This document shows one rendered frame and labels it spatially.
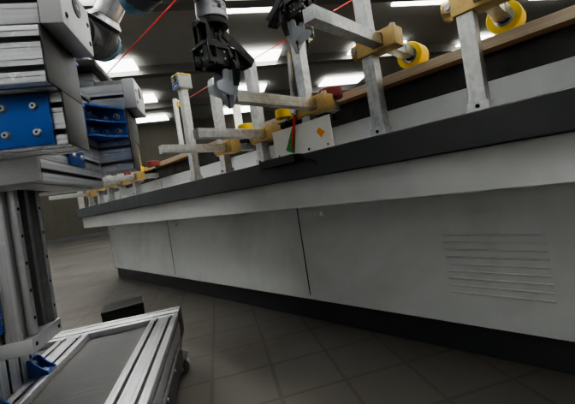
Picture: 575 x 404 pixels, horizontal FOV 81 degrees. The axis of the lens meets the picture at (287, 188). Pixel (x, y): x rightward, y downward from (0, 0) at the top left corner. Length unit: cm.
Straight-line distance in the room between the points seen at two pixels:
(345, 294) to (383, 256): 26
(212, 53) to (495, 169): 70
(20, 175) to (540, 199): 117
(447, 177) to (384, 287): 54
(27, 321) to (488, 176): 107
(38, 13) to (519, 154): 92
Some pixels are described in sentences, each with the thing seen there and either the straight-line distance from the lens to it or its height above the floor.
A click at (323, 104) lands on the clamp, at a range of 108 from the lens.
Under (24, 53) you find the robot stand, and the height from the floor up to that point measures 86.
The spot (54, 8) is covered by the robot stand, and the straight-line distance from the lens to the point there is 69.
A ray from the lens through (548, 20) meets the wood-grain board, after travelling 106.
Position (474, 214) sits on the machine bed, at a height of 44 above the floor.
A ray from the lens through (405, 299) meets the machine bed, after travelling 129.
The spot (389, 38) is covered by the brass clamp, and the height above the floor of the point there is 94.
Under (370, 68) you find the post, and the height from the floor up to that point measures 89.
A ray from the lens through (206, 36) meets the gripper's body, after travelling 90.
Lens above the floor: 60
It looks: level
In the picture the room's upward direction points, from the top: 9 degrees counter-clockwise
